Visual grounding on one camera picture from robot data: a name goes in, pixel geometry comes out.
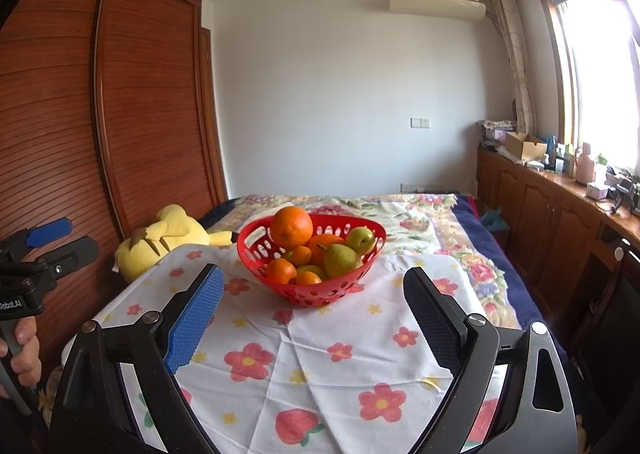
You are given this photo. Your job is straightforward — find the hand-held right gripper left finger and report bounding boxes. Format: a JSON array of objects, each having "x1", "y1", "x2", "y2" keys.
[{"x1": 50, "y1": 263, "x2": 226, "y2": 454}]

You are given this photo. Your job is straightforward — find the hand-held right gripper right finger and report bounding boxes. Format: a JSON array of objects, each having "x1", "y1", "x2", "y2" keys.
[{"x1": 402, "y1": 266, "x2": 578, "y2": 454}]

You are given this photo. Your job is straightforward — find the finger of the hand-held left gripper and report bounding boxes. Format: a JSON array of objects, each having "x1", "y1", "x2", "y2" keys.
[
  {"x1": 0, "y1": 218, "x2": 74, "y2": 259},
  {"x1": 0, "y1": 235, "x2": 99, "y2": 285}
]

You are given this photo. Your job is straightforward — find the red perforated plastic basket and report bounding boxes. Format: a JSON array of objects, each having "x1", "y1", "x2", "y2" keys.
[{"x1": 236, "y1": 214, "x2": 387, "y2": 309}]

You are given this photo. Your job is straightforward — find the green apple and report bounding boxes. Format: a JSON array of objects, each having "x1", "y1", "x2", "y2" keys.
[{"x1": 345, "y1": 227, "x2": 377, "y2": 255}]

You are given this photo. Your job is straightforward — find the yellow-green pear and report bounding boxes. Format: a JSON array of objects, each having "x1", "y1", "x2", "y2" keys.
[
  {"x1": 316, "y1": 243, "x2": 364, "y2": 279},
  {"x1": 295, "y1": 264, "x2": 330, "y2": 282}
]

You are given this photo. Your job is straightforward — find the large round orange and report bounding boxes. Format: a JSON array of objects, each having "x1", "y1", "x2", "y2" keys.
[{"x1": 270, "y1": 206, "x2": 314, "y2": 251}]

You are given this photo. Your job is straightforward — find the large oval orange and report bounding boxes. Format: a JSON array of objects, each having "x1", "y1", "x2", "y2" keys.
[{"x1": 306, "y1": 233, "x2": 347, "y2": 259}]

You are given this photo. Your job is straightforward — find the person's left hand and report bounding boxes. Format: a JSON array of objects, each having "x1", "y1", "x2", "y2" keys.
[{"x1": 0, "y1": 318, "x2": 42, "y2": 389}]

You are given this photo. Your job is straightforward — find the floral bed blanket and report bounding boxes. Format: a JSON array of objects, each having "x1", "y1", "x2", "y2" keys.
[{"x1": 197, "y1": 191, "x2": 526, "y2": 329}]

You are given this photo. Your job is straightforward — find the yellow plush toy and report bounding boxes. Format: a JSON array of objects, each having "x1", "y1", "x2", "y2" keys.
[{"x1": 111, "y1": 204, "x2": 236, "y2": 283}]

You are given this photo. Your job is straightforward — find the white fruit-printed tablecloth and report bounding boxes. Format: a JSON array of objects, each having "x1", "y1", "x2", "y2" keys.
[{"x1": 62, "y1": 243, "x2": 501, "y2": 454}]

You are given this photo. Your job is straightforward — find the long wooden cabinet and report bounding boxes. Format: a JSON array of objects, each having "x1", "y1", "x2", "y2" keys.
[{"x1": 475, "y1": 146, "x2": 640, "y2": 350}]

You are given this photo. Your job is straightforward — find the wooden slatted wardrobe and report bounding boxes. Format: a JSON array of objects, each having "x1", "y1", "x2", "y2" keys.
[{"x1": 0, "y1": 0, "x2": 231, "y2": 385}]

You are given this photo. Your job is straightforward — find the dark wooden chair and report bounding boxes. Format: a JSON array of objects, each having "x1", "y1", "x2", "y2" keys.
[{"x1": 570, "y1": 236, "x2": 640, "y2": 385}]

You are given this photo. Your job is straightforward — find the open cardboard box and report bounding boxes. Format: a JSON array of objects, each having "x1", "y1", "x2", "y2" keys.
[{"x1": 505, "y1": 131, "x2": 548, "y2": 162}]

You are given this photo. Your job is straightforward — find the stack of floral boxes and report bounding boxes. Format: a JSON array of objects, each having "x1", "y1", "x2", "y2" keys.
[{"x1": 476, "y1": 120, "x2": 516, "y2": 149}]

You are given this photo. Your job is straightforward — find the pink thermos jug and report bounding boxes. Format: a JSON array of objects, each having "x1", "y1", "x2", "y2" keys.
[{"x1": 575, "y1": 143, "x2": 595, "y2": 185}]

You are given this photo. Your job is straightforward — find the black tripod stand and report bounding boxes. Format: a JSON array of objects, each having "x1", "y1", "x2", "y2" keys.
[{"x1": 607, "y1": 171, "x2": 640, "y2": 215}]

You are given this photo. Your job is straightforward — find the pale patterned curtain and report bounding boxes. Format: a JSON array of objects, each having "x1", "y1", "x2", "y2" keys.
[{"x1": 484, "y1": 0, "x2": 537, "y2": 135}]

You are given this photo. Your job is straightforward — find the wooden framed window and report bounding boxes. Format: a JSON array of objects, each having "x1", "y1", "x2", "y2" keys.
[{"x1": 527, "y1": 0, "x2": 640, "y2": 169}]

